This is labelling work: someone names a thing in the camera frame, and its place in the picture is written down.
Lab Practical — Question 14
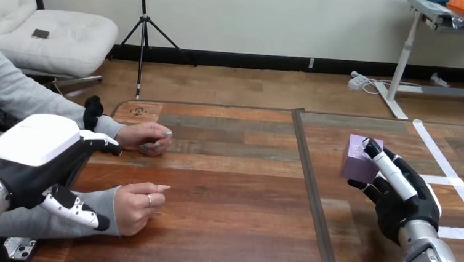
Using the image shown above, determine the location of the person's hand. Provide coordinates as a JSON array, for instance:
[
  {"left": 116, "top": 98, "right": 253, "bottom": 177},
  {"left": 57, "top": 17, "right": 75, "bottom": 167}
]
[
  {"left": 114, "top": 119, "right": 175, "bottom": 159},
  {"left": 111, "top": 180, "right": 172, "bottom": 240}
]

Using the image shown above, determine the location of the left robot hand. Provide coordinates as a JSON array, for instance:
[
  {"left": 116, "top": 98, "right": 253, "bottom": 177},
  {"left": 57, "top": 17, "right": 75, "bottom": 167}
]
[{"left": 0, "top": 89, "right": 126, "bottom": 233}]

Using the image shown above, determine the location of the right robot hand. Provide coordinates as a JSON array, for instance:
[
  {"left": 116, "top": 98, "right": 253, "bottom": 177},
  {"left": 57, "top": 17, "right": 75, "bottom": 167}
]
[{"left": 343, "top": 137, "right": 447, "bottom": 248}]

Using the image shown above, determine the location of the purple block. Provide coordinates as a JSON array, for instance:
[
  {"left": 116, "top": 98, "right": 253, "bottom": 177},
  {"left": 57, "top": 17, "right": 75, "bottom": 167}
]
[{"left": 339, "top": 133, "right": 385, "bottom": 186}]

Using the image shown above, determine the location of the person's forearm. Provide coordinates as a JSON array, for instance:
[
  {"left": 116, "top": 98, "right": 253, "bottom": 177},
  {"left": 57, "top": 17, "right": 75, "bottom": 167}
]
[
  {"left": 7, "top": 83, "right": 129, "bottom": 141},
  {"left": 0, "top": 177, "right": 124, "bottom": 247}
]

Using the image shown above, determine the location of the black tripod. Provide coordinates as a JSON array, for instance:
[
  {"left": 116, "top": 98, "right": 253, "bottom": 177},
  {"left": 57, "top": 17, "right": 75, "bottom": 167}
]
[{"left": 105, "top": 0, "right": 204, "bottom": 105}]

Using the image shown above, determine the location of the dark phone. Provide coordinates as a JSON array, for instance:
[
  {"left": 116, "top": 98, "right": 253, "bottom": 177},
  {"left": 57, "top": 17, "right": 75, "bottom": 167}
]
[{"left": 31, "top": 28, "right": 51, "bottom": 41}]

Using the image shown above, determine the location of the white cushioned chair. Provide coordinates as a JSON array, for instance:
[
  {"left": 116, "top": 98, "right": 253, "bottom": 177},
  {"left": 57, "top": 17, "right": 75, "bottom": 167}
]
[{"left": 0, "top": 0, "right": 122, "bottom": 99}]

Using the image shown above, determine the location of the white power strip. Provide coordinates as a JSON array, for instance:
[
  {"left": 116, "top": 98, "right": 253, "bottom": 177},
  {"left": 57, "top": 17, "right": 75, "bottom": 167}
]
[{"left": 346, "top": 70, "right": 371, "bottom": 92}]

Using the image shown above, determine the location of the white desk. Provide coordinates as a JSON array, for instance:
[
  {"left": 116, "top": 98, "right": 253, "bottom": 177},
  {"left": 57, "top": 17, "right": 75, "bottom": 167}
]
[{"left": 370, "top": 0, "right": 464, "bottom": 125}]

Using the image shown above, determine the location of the silver metal bracket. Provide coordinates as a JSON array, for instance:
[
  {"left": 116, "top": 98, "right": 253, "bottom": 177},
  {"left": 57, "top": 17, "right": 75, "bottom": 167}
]
[{"left": 2, "top": 236, "right": 38, "bottom": 262}]

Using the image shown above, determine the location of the white power cable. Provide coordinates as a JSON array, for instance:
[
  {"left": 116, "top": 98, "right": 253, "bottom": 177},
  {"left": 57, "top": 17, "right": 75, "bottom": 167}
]
[{"left": 360, "top": 77, "right": 423, "bottom": 99}]

